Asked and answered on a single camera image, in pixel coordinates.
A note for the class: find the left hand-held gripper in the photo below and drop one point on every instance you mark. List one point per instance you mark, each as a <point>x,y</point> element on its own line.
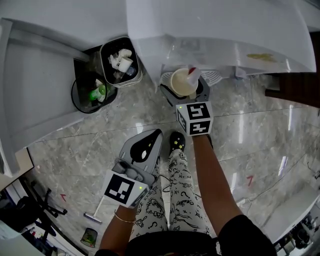
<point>120,190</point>

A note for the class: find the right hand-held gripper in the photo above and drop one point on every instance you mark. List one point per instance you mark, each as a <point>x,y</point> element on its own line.
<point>196,117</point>

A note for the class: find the cream plastic cup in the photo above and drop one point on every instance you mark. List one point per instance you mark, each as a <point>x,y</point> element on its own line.
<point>180,83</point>

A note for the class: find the person's left forearm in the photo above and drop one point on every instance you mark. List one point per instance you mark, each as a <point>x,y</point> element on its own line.
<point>116,230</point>

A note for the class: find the person's right forearm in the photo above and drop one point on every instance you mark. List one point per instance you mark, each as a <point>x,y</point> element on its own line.
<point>212,180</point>

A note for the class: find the white water dispenser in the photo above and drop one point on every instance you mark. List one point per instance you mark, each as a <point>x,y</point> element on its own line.
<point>212,25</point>

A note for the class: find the person's black star shoe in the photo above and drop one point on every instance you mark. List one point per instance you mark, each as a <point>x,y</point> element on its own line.
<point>177,141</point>

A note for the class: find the person's white printed trousers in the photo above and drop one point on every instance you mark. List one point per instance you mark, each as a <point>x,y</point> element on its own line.
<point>180,195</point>

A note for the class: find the white waste bin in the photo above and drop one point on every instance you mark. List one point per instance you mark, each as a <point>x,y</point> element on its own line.
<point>120,62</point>

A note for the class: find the green plastic bottle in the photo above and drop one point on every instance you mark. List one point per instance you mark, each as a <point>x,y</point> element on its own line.
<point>98,92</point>

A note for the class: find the black mesh waste bin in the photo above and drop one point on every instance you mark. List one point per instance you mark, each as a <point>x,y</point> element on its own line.
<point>85,102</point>

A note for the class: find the small mesh waste bin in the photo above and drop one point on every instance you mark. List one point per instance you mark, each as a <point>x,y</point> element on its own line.
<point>89,237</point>

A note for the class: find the person's black printed shirt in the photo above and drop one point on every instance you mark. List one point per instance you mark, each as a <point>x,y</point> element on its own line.
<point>175,246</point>

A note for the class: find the beige board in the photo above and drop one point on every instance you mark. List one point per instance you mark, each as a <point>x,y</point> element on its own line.
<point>23,160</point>

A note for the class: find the black office chair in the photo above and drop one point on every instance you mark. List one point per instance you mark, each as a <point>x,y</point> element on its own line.
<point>37,210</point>

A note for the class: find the white vanity cabinet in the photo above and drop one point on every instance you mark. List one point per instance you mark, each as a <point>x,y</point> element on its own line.
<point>37,82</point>

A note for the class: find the white cluttered desk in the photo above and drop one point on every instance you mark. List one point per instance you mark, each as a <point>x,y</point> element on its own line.
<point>30,246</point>

